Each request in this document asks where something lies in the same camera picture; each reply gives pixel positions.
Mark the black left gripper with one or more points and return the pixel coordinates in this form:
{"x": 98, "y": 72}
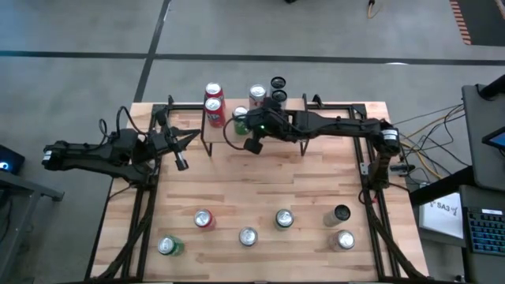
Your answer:
{"x": 163, "y": 142}

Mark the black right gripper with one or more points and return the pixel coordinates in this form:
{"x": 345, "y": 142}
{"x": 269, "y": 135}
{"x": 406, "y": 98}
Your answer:
{"x": 276, "y": 122}

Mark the slim Celsius Arctic Vibe can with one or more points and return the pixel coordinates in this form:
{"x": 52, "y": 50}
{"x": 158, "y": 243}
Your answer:
{"x": 278, "y": 83}
{"x": 279, "y": 96}
{"x": 341, "y": 212}

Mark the silver Diet Coke can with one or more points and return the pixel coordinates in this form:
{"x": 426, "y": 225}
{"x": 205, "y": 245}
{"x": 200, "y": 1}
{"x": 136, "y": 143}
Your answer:
{"x": 248, "y": 236}
{"x": 257, "y": 91}
{"x": 344, "y": 239}

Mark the red Fanta strawberry can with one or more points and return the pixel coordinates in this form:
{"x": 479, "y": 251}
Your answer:
{"x": 214, "y": 112}
{"x": 213, "y": 89}
{"x": 203, "y": 218}

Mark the green Sprite can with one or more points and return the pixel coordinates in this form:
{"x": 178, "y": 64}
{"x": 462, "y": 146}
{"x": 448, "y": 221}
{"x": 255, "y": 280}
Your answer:
{"x": 284, "y": 217}
{"x": 239, "y": 113}
{"x": 166, "y": 245}

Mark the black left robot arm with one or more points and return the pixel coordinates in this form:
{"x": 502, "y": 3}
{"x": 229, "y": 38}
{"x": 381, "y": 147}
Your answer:
{"x": 87, "y": 154}

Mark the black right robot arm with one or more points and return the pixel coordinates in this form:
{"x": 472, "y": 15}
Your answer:
{"x": 343, "y": 124}

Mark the grey metal side table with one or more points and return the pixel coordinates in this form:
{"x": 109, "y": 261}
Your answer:
{"x": 31, "y": 185}

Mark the black device blue light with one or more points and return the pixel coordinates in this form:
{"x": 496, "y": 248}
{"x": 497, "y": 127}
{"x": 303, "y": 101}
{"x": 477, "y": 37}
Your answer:
{"x": 13, "y": 158}

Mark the white SA3 paper sign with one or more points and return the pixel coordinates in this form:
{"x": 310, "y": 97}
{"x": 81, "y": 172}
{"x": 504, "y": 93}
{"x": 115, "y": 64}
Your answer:
{"x": 442, "y": 217}

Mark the grey desk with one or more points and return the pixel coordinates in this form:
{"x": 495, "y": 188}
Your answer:
{"x": 487, "y": 165}

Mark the black tablet blue screen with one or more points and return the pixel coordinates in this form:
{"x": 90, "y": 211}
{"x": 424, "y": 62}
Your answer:
{"x": 498, "y": 139}

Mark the black mat orange edge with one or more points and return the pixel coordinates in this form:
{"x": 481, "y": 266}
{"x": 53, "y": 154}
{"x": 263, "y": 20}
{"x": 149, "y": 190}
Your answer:
{"x": 485, "y": 23}

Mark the backlit black keyboard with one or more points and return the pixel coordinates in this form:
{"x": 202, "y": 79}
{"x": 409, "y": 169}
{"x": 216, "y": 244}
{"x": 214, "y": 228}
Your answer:
{"x": 487, "y": 232}

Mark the black desk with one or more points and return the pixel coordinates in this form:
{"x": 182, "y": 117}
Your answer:
{"x": 485, "y": 268}

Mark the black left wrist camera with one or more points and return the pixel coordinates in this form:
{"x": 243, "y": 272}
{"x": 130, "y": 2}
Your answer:
{"x": 181, "y": 161}

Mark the silver metal bracket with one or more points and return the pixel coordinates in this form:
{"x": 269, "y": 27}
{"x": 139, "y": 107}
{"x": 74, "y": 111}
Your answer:
{"x": 365, "y": 169}
{"x": 154, "y": 169}

